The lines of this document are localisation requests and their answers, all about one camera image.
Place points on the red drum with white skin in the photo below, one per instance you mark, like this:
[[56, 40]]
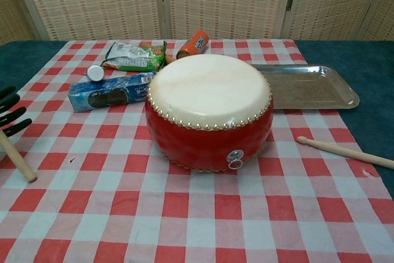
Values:
[[209, 90]]

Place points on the rectangular metal tray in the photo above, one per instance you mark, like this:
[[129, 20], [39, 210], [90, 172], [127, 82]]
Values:
[[307, 90]]

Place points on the wooden drumstick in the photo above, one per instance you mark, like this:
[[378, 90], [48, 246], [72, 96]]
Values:
[[338, 150], [18, 159]]

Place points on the blue cookie box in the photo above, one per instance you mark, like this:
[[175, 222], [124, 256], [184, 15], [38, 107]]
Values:
[[104, 96]]

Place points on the metal screen hinge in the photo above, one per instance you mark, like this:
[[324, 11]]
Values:
[[289, 2]]

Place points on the orange drink can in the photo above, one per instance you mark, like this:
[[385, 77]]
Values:
[[194, 46]]

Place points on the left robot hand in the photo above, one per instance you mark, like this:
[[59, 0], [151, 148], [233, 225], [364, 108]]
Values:
[[13, 114]]

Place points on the green white snack packet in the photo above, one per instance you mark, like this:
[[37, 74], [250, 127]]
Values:
[[132, 58]]

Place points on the red white checkered tablecloth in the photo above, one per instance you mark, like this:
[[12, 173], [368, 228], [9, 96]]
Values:
[[123, 213]]

